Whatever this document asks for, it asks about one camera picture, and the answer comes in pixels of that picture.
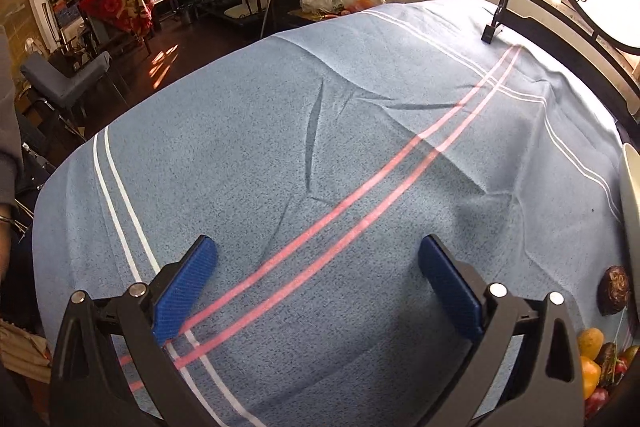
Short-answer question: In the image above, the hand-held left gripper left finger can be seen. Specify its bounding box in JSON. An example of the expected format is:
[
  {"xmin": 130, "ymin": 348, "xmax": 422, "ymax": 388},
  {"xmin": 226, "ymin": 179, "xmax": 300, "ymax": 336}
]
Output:
[{"xmin": 48, "ymin": 235, "xmax": 221, "ymax": 427}]

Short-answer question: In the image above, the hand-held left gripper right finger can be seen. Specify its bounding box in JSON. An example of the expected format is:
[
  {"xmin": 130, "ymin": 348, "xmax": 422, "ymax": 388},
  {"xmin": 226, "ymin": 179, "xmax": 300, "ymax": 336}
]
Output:
[{"xmin": 418, "ymin": 234, "xmax": 586, "ymax": 427}]

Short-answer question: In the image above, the yellow mango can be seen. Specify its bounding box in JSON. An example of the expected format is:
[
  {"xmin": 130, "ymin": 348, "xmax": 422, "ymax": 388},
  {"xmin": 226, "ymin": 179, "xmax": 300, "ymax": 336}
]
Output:
[{"xmin": 577, "ymin": 328, "xmax": 605, "ymax": 361}]

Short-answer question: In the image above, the orange fruit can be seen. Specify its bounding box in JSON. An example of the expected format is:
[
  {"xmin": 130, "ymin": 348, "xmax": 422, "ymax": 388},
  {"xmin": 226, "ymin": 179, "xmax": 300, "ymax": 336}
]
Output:
[{"xmin": 580, "ymin": 356, "xmax": 602, "ymax": 401}]

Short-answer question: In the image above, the dark brown round fruit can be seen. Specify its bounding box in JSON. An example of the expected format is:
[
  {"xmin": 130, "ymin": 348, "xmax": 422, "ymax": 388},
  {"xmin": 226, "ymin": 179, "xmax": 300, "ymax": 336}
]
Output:
[{"xmin": 598, "ymin": 265, "xmax": 631, "ymax": 316}]

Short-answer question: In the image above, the dark green avocado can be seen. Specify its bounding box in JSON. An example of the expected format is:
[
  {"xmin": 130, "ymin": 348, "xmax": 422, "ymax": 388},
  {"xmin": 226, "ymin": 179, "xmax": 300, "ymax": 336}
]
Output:
[{"xmin": 598, "ymin": 342, "xmax": 621, "ymax": 389}]

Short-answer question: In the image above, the red apple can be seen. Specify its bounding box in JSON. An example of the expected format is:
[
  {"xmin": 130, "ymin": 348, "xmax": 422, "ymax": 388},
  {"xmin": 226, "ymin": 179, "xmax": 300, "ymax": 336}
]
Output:
[{"xmin": 584, "ymin": 387, "xmax": 611, "ymax": 420}]

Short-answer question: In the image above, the blue striped bed sheet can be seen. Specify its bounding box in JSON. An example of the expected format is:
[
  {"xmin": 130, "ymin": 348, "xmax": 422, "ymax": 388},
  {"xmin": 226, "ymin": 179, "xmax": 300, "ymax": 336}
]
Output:
[{"xmin": 32, "ymin": 0, "xmax": 626, "ymax": 427}]

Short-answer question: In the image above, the grey padded chair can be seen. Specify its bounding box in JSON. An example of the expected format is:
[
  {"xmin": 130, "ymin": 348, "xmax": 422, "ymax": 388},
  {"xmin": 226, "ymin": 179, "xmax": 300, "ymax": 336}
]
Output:
[{"xmin": 20, "ymin": 51, "xmax": 130, "ymax": 142}]

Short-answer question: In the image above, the red floral blanket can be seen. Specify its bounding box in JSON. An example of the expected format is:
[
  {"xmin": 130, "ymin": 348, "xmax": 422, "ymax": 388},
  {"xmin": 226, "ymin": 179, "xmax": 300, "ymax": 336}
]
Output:
[{"xmin": 79, "ymin": 0, "xmax": 156, "ymax": 38}]

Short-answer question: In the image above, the black metal bed frame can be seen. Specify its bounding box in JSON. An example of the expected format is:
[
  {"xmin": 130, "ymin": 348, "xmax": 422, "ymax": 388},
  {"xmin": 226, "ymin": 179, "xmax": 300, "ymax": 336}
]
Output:
[{"xmin": 492, "ymin": 0, "xmax": 640, "ymax": 128}]

